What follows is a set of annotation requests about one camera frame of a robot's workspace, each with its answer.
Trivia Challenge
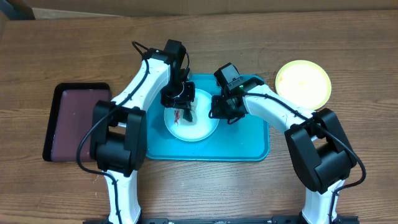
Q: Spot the green scrubbing sponge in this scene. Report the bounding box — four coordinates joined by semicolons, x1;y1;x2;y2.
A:
182;103;195;123

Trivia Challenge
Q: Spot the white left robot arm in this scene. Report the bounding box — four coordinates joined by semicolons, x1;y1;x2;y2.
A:
84;43;195;223

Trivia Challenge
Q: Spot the black tray of brown water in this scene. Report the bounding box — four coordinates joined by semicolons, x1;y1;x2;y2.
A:
42;82;111;162

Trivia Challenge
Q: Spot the light blue plate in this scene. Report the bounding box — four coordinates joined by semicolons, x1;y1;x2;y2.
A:
164;89;219;142

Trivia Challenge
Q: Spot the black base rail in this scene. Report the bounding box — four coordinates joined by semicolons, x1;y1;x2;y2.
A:
82;214;360;224

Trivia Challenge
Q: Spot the blue plastic tray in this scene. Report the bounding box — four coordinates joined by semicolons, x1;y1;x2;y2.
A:
144;73;271;162

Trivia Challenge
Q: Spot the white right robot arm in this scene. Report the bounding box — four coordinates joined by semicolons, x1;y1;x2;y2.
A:
209;78;359;223

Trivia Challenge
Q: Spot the yellow plate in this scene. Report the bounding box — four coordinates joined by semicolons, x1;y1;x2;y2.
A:
275;60;332;110

